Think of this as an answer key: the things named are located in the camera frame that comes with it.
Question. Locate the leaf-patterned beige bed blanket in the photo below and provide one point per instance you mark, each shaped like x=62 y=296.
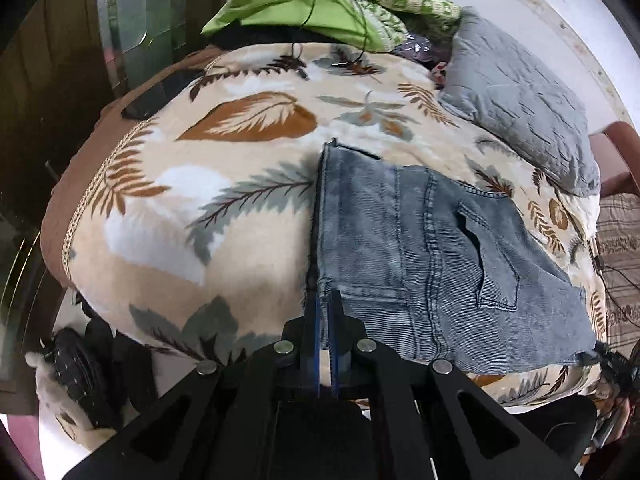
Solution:
x=249 y=141

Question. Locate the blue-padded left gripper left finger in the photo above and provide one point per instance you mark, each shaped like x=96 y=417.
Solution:
x=311 y=335

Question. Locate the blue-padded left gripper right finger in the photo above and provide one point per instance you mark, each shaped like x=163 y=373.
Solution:
x=335 y=320

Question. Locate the wooden door with glass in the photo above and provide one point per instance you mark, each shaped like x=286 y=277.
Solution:
x=77 y=179

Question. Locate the green patterned quilt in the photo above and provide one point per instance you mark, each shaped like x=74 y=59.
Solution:
x=371 y=25

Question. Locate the purple patterned cloth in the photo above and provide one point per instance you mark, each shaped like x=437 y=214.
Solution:
x=433 y=55

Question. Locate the grey quilted pillow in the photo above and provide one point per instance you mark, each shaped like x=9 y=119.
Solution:
x=495 y=82

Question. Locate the grey washed denim pants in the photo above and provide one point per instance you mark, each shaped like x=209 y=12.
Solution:
x=438 y=269

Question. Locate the black smartphone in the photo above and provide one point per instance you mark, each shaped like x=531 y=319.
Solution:
x=160 y=94

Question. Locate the striped brown cushion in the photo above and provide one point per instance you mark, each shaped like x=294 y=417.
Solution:
x=619 y=246

